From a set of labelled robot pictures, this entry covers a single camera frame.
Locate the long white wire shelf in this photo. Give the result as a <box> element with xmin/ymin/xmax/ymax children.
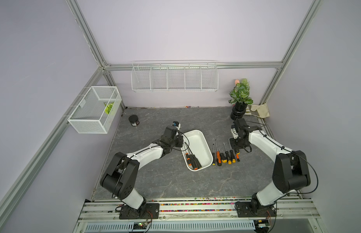
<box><xmin>131</xmin><ymin>60</ymin><xmax>219</xmax><ymax>92</ymax></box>

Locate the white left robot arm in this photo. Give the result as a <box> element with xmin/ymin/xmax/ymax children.
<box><xmin>100</xmin><ymin>121</ymin><xmax>183</xmax><ymax>211</ymax></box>

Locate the white wire basket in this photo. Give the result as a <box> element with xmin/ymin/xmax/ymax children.
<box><xmin>67</xmin><ymin>86</ymin><xmax>122</xmax><ymax>134</ymax></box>

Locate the green artificial plant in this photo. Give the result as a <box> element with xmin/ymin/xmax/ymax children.
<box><xmin>229</xmin><ymin>78</ymin><xmax>253</xmax><ymax>104</ymax></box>

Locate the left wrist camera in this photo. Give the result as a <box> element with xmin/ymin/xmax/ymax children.
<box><xmin>172</xmin><ymin>121</ymin><xmax>180</xmax><ymax>130</ymax></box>

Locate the grey orange collar screwdriver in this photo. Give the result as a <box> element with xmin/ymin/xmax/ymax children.
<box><xmin>189</xmin><ymin>148</ymin><xmax>201</xmax><ymax>170</ymax></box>

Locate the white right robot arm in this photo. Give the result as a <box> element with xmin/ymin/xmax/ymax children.
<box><xmin>230</xmin><ymin>118</ymin><xmax>311</xmax><ymax>208</ymax></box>

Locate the cream work glove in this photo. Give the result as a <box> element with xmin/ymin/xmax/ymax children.
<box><xmin>247</xmin><ymin>103</ymin><xmax>270</xmax><ymax>118</ymax></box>

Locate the small black jar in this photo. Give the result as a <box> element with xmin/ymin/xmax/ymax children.
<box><xmin>129</xmin><ymin>115</ymin><xmax>140</xmax><ymax>127</ymax></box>

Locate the white plastic storage box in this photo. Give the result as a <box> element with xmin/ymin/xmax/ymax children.
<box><xmin>181</xmin><ymin>130</ymin><xmax>213</xmax><ymax>172</ymax></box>

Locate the black yellow stubby screwdriver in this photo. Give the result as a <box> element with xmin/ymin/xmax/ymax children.
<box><xmin>229</xmin><ymin>138</ymin><xmax>236</xmax><ymax>163</ymax></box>

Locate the black glossy plant pot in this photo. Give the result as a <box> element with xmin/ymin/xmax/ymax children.
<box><xmin>230</xmin><ymin>102</ymin><xmax>248</xmax><ymax>121</ymax></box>

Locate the aluminium rail base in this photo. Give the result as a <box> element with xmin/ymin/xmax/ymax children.
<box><xmin>74</xmin><ymin>196</ymin><xmax>327</xmax><ymax>233</ymax></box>

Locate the short black yellow screwdriver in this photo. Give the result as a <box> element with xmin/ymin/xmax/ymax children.
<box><xmin>219</xmin><ymin>152</ymin><xmax>227</xmax><ymax>163</ymax></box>

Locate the black orange screwdriver in box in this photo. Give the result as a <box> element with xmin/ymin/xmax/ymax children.
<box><xmin>184</xmin><ymin>142</ymin><xmax>194</xmax><ymax>170</ymax></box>

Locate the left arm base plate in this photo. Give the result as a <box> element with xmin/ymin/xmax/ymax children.
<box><xmin>119</xmin><ymin>203</ymin><xmax>160</xmax><ymax>220</ymax></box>

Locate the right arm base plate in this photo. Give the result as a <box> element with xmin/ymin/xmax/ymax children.
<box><xmin>235</xmin><ymin>200</ymin><xmax>277</xmax><ymax>218</ymax></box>

